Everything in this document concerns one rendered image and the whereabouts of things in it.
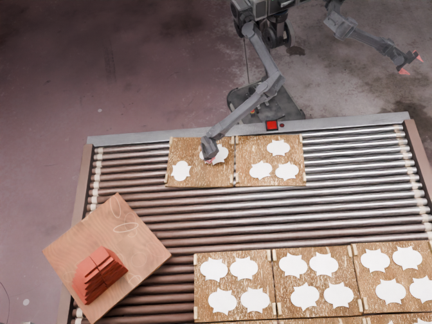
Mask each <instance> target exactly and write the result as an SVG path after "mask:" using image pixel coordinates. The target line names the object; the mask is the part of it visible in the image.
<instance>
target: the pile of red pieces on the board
mask: <svg viewBox="0 0 432 324"><path fill-rule="evenodd" d="M90 256H91V257H90ZM90 256H88V257H87V258H85V259H84V260H83V261H82V262H81V263H79V264H78V265H77V267H78V269H76V270H75V271H76V273H75V274H74V275H75V277H74V278H73V281H72V282H73V285H72V288H73V289H74V290H75V292H76V293H77V294H78V296H79V298H80V299H81V300H82V302H83V303H84V305H89V304H90V303H91V302H93V301H94V300H95V299H97V297H99V295H101V294H102V293H103V292H105V291H106V290H107V289H108V287H110V286H111V285H112V284H114V283H115V282H116V281H117V280H119V279H120V278H121V277H122V276H123V275H124V274H125V273H127V272H128V271H129V270H128V269H127V268H126V267H125V266H124V264H123V263H122V261H121V260H120V259H119V258H118V256H117V255H116V253H114V252H113V251H111V250H110V249H108V248H106V247H103V246H100V247H99V248H98V249H97V250H95V251H94V252H93V253H91V254H90Z"/></svg>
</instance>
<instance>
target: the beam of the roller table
mask: <svg viewBox="0 0 432 324"><path fill-rule="evenodd" d="M404 120H410V116H409V113H408V111H406V112H391V113H382V114H366V115H357V116H341V117H332V118H316V119H307V120H291V121H278V130H276V131H266V123H250V124H242V125H234V126H233V127H232V128H231V129H230V130H229V131H228V132H227V133H226V134H225V137H232V136H234V137H235V138H236V136H263V135H272V134H288V133H297V132H314V131H330V130H339V129H355V128H364V127H381V126H390V125H401V124H402V123H403V121H404ZM281 123H283V124H284V125H285V126H284V127H280V124H281ZM211 128H212V127H201V128H192V129H176V130H160V131H151V132H135V133H126V134H110V135H101V136H88V137H87V144H93V145H94V147H95V148H99V147H119V146H128V145H145V144H154V143H169V142H170V137H171V136H172V137H173V138H180V137H203V136H206V133H207V132H208V131H209V130H210V129H211Z"/></svg>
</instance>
